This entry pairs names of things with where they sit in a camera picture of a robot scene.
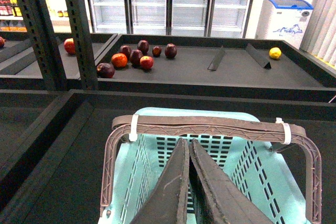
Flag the small red apple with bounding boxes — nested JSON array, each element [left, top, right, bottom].
[[152, 46, 162, 57]]

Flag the black shelf post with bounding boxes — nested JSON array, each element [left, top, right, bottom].
[[65, 0, 98, 90], [17, 0, 67, 91]]

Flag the black triangular divider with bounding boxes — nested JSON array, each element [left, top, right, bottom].
[[245, 43, 271, 69]]

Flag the glass door refrigerator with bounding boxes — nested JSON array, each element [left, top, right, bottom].
[[89, 0, 251, 38]]

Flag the dark red apple behind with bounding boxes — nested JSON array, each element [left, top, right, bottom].
[[119, 45, 132, 59]]

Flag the black rear display tray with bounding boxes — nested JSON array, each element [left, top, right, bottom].
[[98, 35, 335, 103]]

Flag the amber jars on shelf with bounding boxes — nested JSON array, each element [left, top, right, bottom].
[[49, 9, 68, 18]]

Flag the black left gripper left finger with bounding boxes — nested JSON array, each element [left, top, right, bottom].
[[131, 138, 190, 223]]

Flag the yellow lemon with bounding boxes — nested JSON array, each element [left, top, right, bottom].
[[269, 47, 282, 60]]

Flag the white vertical blinds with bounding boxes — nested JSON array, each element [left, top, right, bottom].
[[300, 0, 335, 69]]

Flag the white zip tie left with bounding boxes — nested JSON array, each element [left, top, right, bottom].
[[129, 114, 139, 142]]

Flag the dark apple at edge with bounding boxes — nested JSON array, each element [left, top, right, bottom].
[[97, 63, 115, 78]]

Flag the large dark red apple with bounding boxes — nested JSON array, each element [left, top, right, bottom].
[[137, 40, 149, 55]]

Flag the black front display tray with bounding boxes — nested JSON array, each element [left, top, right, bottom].
[[1, 90, 335, 223]]

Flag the white blue chest freezer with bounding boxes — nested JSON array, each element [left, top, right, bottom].
[[255, 0, 314, 49]]

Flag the brown basket handle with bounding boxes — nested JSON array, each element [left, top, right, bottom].
[[100, 115, 322, 223]]

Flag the dark red apple right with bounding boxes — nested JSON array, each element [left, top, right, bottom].
[[165, 43, 177, 59]]

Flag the white zip tie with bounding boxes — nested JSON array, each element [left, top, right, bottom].
[[129, 114, 139, 142], [276, 118, 291, 145]]

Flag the white zip tie right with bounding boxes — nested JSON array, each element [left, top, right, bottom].
[[276, 118, 291, 145]]

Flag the black left shelf post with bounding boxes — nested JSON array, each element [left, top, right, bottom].
[[17, 0, 67, 91]]

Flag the black left rear tray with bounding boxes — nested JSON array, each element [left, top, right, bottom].
[[0, 31, 118, 90]]

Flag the teal plastic basket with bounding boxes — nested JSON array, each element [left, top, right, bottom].
[[99, 108, 321, 223]]

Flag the flat black divider strip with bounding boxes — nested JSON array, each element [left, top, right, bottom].
[[207, 46, 225, 71]]

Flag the red apple left tray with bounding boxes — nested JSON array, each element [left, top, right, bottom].
[[64, 38, 76, 55]]

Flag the black display tray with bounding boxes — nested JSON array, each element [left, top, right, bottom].
[[98, 35, 335, 103], [1, 90, 335, 223]]

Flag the bright red apple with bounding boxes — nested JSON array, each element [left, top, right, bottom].
[[140, 56, 154, 70]]

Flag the orange red apple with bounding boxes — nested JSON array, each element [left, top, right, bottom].
[[111, 53, 128, 68]]

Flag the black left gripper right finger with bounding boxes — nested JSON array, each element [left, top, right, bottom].
[[189, 139, 272, 223]]

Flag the bottles on store shelf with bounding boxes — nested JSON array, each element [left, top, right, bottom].
[[1, 0, 27, 32]]

